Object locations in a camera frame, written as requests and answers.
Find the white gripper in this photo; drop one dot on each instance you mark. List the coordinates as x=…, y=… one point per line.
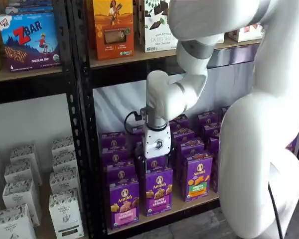
x=157, y=142

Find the purple box pink patch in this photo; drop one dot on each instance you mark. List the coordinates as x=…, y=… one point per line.
x=124, y=211

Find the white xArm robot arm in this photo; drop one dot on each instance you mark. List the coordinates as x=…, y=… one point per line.
x=251, y=149

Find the purple box green patch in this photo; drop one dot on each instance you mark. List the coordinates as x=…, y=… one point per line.
x=196, y=184

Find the purple box orange patch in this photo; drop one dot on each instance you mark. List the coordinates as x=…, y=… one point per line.
x=214, y=161

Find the white organic tea box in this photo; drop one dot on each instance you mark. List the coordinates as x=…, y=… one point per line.
x=63, y=159
x=20, y=199
x=12, y=224
x=18, y=171
x=63, y=179
x=23, y=152
x=62, y=144
x=64, y=214

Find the white Sweet Thins box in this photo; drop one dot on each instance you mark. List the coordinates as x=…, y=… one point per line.
x=157, y=30

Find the orange cracker box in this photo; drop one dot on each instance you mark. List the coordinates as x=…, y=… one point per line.
x=114, y=30

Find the white orange crackers box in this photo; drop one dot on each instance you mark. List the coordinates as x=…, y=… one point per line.
x=244, y=33

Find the purple Zbar snack box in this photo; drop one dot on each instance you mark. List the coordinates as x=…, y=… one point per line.
x=30, y=42

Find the blue snack box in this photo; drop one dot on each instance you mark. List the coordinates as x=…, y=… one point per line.
x=30, y=6

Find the white backdrop cloth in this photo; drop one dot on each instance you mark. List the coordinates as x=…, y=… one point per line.
x=109, y=104

